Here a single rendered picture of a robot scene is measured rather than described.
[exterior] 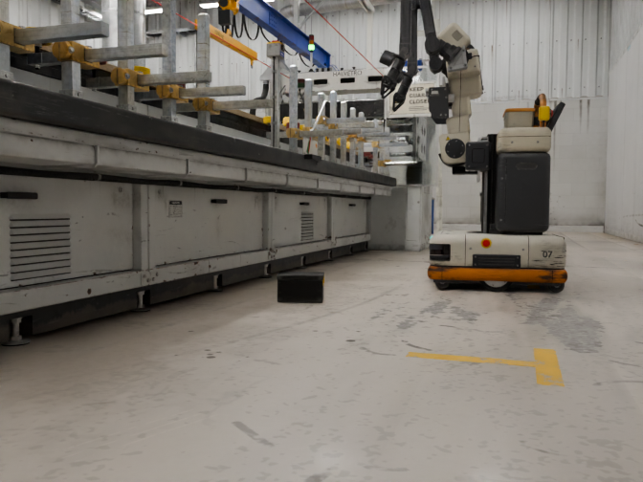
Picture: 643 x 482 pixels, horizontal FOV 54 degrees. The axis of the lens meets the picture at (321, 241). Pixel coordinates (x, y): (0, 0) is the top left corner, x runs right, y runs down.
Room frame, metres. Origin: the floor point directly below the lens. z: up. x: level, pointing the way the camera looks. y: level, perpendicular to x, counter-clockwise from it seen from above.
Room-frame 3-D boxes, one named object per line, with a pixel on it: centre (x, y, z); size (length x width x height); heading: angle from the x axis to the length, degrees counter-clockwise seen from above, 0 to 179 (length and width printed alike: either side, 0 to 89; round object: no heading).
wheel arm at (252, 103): (2.46, 0.40, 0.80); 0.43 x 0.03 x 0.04; 72
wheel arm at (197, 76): (1.98, 0.55, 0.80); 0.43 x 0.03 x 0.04; 72
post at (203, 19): (2.44, 0.46, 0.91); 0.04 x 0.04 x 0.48; 72
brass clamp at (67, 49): (1.74, 0.68, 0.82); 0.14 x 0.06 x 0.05; 162
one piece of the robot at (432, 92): (3.43, -0.65, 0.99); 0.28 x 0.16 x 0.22; 167
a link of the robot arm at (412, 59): (3.68, -0.52, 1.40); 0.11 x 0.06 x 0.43; 168
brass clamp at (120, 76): (1.98, 0.60, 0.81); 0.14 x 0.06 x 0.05; 162
